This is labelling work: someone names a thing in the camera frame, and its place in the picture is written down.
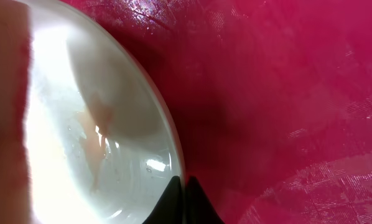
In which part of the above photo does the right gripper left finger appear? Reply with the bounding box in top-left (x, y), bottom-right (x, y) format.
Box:
top-left (142, 176), bottom-right (184, 224)

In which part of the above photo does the red plastic tray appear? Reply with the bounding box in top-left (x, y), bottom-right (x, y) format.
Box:
top-left (71, 0), bottom-right (372, 223)

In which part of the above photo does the green yellow sponge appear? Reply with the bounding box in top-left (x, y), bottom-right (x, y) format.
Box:
top-left (0, 0), bottom-right (31, 223)

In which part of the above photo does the white plate with stain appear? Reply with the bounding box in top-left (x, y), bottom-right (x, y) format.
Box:
top-left (25, 1), bottom-right (184, 223)

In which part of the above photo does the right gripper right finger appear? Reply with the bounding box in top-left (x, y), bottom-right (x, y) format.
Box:
top-left (185, 176), bottom-right (224, 224)

